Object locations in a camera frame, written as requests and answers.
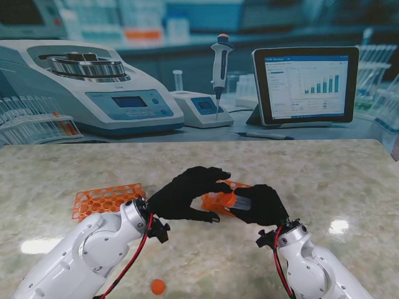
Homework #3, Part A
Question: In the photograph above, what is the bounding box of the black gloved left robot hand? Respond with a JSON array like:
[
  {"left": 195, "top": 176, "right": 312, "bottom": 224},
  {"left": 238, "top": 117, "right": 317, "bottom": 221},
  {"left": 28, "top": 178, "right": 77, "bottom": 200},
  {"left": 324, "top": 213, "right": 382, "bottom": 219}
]
[{"left": 146, "top": 166, "right": 234, "bottom": 224}]

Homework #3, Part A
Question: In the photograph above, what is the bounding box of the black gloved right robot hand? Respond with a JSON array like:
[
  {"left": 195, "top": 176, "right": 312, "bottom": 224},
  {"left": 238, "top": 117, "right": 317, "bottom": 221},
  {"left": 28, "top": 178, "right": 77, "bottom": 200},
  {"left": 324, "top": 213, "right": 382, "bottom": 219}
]
[{"left": 229, "top": 184, "right": 289, "bottom": 225}]

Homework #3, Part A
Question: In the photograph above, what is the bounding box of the clear plastic test tube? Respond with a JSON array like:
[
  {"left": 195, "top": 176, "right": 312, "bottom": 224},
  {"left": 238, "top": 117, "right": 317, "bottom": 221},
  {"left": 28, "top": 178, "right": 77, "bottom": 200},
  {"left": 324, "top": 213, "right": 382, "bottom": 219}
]
[{"left": 233, "top": 194, "right": 252, "bottom": 213}]

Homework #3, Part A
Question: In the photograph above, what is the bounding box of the orange tube cap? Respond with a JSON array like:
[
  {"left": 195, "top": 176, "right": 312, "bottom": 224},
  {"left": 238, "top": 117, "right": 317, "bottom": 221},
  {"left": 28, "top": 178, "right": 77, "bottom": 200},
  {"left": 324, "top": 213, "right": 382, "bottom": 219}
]
[
  {"left": 223, "top": 192, "right": 238, "bottom": 209},
  {"left": 151, "top": 278, "right": 166, "bottom": 295}
]

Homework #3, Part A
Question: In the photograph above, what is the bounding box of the empty orange test tube rack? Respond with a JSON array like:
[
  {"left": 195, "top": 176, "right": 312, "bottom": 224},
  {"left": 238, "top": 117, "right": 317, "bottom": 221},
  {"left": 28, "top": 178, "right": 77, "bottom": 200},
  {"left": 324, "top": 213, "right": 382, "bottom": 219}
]
[{"left": 72, "top": 183, "right": 147, "bottom": 224}]

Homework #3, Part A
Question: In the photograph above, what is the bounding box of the printed laboratory backdrop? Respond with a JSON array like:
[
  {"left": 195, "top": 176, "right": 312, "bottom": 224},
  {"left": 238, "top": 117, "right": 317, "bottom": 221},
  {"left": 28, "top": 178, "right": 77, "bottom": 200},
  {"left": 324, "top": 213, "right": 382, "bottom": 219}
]
[{"left": 0, "top": 0, "right": 399, "bottom": 154}]

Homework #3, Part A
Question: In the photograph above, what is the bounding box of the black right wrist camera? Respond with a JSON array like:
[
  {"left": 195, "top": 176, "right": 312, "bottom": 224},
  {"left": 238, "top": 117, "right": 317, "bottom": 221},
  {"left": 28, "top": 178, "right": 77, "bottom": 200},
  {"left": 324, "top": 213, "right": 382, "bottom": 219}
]
[{"left": 255, "top": 229, "right": 277, "bottom": 250}]

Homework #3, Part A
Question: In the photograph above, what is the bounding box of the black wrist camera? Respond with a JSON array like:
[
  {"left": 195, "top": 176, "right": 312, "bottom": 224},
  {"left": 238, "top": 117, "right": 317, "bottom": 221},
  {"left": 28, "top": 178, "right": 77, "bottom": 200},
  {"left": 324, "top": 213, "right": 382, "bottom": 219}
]
[
  {"left": 147, "top": 217, "right": 171, "bottom": 244},
  {"left": 255, "top": 229, "right": 277, "bottom": 250}
]

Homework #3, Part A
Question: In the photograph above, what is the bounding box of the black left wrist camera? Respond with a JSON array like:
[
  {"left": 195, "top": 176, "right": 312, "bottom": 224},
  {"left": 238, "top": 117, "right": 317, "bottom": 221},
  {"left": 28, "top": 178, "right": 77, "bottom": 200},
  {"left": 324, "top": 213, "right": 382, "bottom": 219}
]
[{"left": 147, "top": 217, "right": 171, "bottom": 244}]

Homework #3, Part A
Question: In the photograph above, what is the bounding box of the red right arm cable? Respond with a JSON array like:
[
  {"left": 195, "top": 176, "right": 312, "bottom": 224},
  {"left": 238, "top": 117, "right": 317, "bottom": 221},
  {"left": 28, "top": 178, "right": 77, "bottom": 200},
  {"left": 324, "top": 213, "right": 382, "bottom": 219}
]
[{"left": 272, "top": 227, "right": 296, "bottom": 299}]

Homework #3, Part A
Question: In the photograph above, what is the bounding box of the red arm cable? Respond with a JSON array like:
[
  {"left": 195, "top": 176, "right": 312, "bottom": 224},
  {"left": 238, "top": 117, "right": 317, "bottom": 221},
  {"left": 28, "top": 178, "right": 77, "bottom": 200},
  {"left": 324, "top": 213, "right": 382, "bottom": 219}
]
[
  {"left": 272, "top": 227, "right": 296, "bottom": 299},
  {"left": 99, "top": 214, "right": 154, "bottom": 299}
]

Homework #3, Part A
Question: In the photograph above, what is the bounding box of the red left arm cable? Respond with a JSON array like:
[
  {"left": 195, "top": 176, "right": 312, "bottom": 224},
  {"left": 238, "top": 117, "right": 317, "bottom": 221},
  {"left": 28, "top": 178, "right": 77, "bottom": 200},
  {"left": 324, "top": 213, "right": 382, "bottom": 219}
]
[{"left": 99, "top": 214, "right": 154, "bottom": 299}]

